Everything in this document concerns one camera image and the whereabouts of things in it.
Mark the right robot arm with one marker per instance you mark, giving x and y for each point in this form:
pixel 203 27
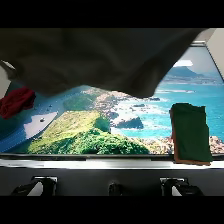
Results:
pixel 181 188

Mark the silver frame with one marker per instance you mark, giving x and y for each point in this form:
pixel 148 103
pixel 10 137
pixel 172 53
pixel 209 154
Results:
pixel 110 164

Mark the dark green garment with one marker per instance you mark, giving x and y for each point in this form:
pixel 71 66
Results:
pixel 190 131

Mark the dark grey garment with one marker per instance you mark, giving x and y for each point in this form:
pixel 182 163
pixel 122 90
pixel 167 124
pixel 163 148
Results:
pixel 100 56

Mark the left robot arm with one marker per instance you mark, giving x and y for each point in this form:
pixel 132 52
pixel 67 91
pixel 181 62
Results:
pixel 36 187

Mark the red garment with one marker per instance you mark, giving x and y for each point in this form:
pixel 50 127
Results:
pixel 16 101

